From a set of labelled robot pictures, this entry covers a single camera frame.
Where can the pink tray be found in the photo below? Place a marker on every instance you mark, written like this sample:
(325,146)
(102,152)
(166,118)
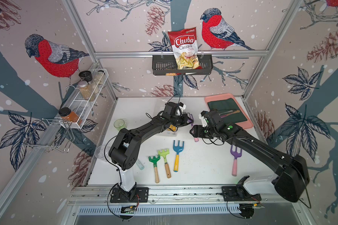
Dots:
(245,125)

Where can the green plastic cup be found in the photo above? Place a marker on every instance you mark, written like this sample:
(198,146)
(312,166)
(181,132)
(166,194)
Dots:
(119,124)

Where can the light blue fork pale handle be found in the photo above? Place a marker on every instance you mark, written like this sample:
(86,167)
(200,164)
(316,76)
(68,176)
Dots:
(140,165)

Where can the black wall basket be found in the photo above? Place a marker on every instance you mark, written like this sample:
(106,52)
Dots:
(168,66)

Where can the lime green rake wooden handle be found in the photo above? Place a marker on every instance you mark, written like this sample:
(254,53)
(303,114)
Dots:
(163,153)

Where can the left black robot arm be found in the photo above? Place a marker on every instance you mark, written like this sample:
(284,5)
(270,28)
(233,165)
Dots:
(124,151)

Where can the purple fork pink handle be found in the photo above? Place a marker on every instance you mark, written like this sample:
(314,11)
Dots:
(192,125)
(236,153)

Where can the dark green cloth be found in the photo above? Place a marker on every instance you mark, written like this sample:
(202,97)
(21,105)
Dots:
(226,105)

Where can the pale spice jar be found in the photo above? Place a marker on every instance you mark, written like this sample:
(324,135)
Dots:
(99,77)

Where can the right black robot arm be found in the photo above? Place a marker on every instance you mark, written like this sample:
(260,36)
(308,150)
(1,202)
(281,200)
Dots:
(290,178)

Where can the wire hook rack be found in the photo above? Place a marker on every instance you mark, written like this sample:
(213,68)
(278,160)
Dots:
(58,137)

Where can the blue fork rake yellow handle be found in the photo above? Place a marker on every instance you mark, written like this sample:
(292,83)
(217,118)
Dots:
(178,147)

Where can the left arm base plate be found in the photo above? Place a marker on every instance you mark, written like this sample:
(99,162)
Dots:
(118,195)

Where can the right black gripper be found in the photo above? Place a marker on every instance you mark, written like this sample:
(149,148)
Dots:
(195,131)

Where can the beige spice jar silver lid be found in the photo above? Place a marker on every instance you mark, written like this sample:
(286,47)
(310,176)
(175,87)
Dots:
(86,90)

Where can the clear glass cup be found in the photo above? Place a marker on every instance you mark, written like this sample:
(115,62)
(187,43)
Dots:
(101,154)

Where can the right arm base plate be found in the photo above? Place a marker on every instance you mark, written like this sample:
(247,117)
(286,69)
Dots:
(237,192)

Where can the white wire shelf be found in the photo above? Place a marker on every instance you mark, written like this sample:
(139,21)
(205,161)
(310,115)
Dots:
(84,108)

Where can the orange spice jar black lid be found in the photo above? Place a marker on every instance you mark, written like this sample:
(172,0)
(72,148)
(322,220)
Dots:
(68,115)

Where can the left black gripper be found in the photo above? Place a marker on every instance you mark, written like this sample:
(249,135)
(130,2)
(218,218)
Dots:
(184,121)

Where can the dark green rake wooden handle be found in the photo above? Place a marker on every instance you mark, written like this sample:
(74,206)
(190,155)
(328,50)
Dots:
(154,160)

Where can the Chuba cassava chips bag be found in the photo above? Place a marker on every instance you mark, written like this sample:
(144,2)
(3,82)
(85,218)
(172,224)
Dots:
(185,48)

